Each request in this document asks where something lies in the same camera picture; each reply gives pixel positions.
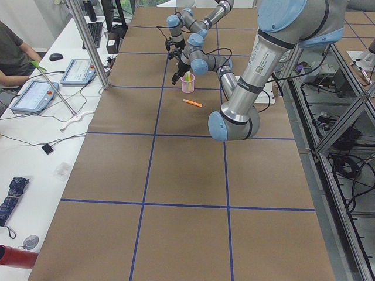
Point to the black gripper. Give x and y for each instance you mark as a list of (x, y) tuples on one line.
[(179, 43), (182, 67)]

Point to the green highlighter pen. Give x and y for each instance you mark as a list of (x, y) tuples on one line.
[(187, 81)]

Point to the yellow highlighter pen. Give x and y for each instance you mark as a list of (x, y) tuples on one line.
[(191, 83)]

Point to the orange highlighter pen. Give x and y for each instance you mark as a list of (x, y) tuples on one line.
[(197, 104)]

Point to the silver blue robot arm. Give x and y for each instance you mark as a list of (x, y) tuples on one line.
[(282, 25), (199, 20)]

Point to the black cardboard box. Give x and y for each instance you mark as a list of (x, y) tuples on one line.
[(113, 42)]

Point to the black keyboard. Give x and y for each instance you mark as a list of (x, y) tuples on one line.
[(96, 31)]

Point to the far teach pendant tablet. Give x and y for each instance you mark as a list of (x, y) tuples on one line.
[(79, 72)]

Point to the teach pendant tablet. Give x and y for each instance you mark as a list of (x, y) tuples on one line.
[(79, 72), (35, 98)]

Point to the black computer mouse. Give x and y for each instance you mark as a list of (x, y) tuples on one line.
[(55, 57)]

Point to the metal reacher grabber stick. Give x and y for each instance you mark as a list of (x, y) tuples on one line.
[(76, 117)]

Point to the near teach pendant tablet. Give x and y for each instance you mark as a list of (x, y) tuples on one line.
[(35, 98)]

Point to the small black usb device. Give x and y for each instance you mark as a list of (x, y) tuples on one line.
[(47, 148)]

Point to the seated person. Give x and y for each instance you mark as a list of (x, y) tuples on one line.
[(16, 59)]

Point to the blue folded umbrella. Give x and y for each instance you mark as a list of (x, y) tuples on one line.
[(16, 189)]

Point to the red bottle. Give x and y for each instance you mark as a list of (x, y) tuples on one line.
[(17, 258)]

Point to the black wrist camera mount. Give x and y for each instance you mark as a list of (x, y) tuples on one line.
[(168, 45)]

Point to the aluminium frame post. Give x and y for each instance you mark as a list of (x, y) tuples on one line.
[(88, 41)]

